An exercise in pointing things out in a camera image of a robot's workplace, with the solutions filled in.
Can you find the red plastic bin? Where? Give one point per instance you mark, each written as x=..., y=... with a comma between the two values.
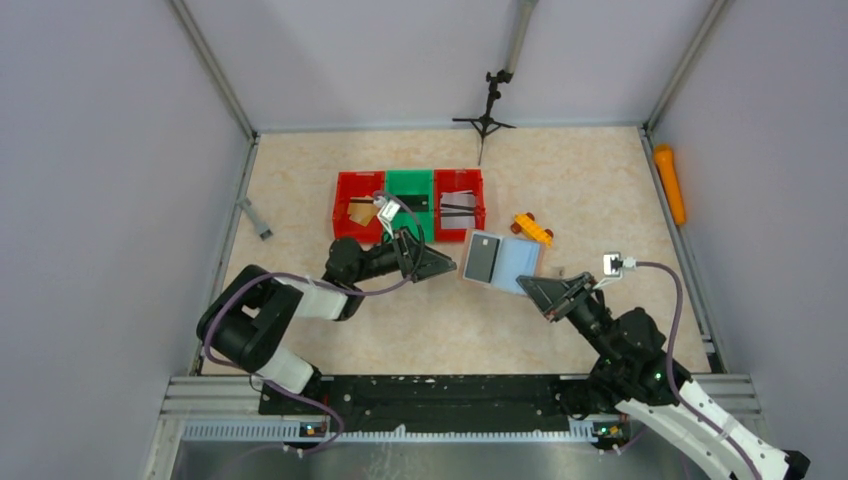
x=356, y=184
x=452, y=180

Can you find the right red plastic bin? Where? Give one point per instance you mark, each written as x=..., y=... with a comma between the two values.
x=452, y=180

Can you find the green plastic bin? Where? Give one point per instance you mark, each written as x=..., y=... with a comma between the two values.
x=409, y=182

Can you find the gold card with stripe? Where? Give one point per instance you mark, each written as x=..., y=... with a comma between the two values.
x=361, y=204

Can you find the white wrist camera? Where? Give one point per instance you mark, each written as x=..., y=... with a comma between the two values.
x=387, y=209
x=614, y=267

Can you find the black card in green bin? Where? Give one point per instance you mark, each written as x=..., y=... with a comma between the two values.
x=417, y=203

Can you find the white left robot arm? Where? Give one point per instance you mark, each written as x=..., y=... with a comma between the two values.
x=245, y=325

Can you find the grey silver card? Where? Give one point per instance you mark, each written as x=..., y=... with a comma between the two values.
x=458, y=198

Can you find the grey small tool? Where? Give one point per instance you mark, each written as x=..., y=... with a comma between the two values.
x=261, y=227

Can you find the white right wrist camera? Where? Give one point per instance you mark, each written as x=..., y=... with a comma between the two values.
x=614, y=267

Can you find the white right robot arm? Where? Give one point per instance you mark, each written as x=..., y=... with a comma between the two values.
x=710, y=436

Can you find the black camera tripod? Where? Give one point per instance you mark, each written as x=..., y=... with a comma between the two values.
x=485, y=125

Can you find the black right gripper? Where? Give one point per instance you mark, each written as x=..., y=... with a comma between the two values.
x=552, y=296

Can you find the white card in bin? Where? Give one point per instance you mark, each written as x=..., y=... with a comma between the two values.
x=455, y=222

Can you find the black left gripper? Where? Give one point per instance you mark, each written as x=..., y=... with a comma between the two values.
x=404, y=242

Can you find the yellow toy brick car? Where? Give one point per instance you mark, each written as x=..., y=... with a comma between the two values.
x=525, y=224

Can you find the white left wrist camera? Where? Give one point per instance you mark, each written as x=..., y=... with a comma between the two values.
x=387, y=209

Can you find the dark grey card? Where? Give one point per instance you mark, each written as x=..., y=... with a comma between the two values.
x=481, y=257

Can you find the orange flashlight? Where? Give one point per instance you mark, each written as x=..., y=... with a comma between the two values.
x=664, y=161

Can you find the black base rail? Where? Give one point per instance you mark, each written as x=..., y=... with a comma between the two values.
x=577, y=394

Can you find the card with black stripe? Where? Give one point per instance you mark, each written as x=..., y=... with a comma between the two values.
x=452, y=210

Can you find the left red plastic bin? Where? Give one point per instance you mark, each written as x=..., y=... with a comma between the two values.
x=356, y=184

